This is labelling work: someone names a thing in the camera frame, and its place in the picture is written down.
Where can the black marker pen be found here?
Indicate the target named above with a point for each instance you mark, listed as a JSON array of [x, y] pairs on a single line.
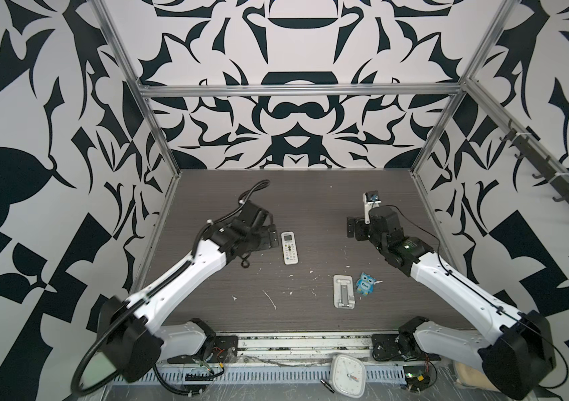
[[327, 386]]

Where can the white remote control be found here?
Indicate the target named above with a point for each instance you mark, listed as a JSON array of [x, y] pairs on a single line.
[[289, 248]]

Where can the blue owl toy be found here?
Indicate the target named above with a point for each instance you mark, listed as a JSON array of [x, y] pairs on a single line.
[[365, 284]]

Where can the beige sponge pad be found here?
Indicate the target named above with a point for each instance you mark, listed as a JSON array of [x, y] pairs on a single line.
[[471, 378]]

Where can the black wall hook rack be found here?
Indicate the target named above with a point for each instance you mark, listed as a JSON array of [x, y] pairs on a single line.
[[548, 169]]

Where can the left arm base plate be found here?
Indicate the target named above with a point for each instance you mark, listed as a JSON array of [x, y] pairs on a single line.
[[223, 348]]

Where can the small circuit board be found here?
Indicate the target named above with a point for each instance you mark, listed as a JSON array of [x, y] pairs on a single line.
[[418, 378]]

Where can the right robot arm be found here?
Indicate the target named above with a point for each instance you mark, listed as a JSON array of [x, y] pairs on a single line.
[[513, 349]]

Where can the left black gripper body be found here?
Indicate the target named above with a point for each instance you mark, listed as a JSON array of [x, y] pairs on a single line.
[[253, 241]]

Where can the white slotted cable duct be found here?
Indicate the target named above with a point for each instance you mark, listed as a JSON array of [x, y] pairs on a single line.
[[236, 375]]

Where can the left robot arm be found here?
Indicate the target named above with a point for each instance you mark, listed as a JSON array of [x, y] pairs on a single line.
[[130, 340]]

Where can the white square clock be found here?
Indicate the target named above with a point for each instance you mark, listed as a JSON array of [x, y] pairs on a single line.
[[347, 376]]

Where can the silver metal phone stand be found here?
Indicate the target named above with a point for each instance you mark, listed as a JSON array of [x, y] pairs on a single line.
[[343, 290]]

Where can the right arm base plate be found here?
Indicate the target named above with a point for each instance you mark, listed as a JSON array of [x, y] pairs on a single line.
[[391, 347]]

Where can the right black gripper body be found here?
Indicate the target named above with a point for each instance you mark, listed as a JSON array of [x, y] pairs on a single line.
[[377, 241]]

